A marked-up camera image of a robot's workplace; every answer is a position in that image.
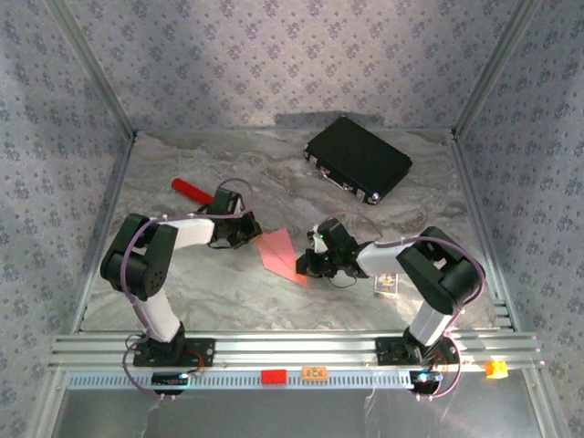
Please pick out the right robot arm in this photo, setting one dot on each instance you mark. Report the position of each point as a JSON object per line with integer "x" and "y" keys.
{"x": 378, "y": 257}

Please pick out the black briefcase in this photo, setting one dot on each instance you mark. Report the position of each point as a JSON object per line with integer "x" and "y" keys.
{"x": 360, "y": 155}

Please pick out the yellow orange block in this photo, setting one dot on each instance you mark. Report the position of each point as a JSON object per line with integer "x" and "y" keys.
{"x": 496, "y": 369}

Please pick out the red cylindrical marker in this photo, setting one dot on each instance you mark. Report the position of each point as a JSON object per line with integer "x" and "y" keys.
{"x": 191, "y": 191}

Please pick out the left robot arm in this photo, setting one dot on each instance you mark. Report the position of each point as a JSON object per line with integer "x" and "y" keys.
{"x": 194, "y": 232}

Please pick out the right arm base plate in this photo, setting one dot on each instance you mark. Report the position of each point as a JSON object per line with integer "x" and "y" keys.
{"x": 388, "y": 351}

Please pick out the aluminium side rail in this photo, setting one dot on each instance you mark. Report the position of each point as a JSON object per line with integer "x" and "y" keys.
{"x": 472, "y": 196}
{"x": 101, "y": 237}

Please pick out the aluminium frame post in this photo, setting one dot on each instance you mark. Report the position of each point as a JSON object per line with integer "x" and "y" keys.
{"x": 93, "y": 64}
{"x": 496, "y": 64}

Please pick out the playing card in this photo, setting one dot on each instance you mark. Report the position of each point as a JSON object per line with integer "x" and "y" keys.
{"x": 387, "y": 284}

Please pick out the red block on rail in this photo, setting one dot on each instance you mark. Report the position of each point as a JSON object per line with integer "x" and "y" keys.
{"x": 274, "y": 377}

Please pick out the pink paper sheet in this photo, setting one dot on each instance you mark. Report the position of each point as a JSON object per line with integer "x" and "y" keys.
{"x": 278, "y": 253}

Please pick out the orange label tag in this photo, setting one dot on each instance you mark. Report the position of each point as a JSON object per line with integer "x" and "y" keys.
{"x": 315, "y": 373}

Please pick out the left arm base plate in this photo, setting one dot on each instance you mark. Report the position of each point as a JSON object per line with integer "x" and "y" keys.
{"x": 205, "y": 353}

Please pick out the aluminium mounting rail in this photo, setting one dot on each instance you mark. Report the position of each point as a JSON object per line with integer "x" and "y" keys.
{"x": 296, "y": 349}

